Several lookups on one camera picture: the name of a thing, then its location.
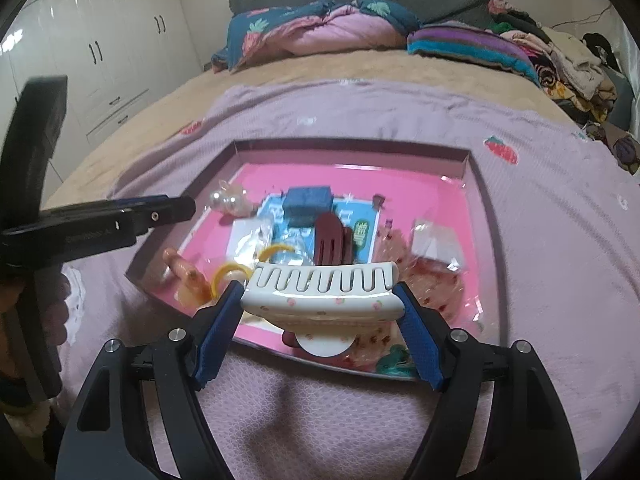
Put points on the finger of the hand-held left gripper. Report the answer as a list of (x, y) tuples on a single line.
[(75, 240), (165, 210)]

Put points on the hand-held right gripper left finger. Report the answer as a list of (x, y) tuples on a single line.
[(220, 330)]

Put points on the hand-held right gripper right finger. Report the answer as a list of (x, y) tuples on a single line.
[(420, 340)]

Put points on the red ball earrings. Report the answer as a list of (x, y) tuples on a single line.
[(440, 247)]

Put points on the white strawberry hair claw clip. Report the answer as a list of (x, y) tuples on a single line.
[(320, 305)]

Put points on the blue jewelry box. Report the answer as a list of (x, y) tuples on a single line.
[(307, 202)]

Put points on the grey shallow cardboard tray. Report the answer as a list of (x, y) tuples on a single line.
[(350, 152)]

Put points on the person's left hand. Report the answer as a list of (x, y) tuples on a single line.
[(57, 310)]

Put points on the pink lace hair bow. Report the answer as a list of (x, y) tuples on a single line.
[(430, 295)]

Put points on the peach hair clip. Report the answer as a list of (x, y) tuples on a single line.
[(187, 280)]

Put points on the yellow hoop earring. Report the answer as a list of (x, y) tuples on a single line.
[(225, 267), (275, 249)]

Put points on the clear pearl hair clip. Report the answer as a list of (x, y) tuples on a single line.
[(227, 200)]

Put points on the white earring card in bag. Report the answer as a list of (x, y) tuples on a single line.
[(245, 235)]

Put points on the clear plastic bag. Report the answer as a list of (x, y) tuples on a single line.
[(295, 255)]

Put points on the beige bed sheet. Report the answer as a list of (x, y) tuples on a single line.
[(200, 90)]

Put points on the white wardrobe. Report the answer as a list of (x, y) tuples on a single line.
[(100, 35)]

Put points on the maroon hair clip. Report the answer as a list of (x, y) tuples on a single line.
[(330, 232)]

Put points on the floral quilt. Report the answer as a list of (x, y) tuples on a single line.
[(325, 30)]

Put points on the dark purple floral cloth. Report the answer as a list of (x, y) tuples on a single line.
[(620, 150)]

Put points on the striped pillow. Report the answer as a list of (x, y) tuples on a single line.
[(465, 50)]

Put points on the grey blue cushion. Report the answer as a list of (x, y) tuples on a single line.
[(620, 100)]

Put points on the pile of clothes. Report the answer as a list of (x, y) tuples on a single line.
[(565, 60)]

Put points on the cream curtain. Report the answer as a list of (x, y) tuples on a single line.
[(631, 60)]

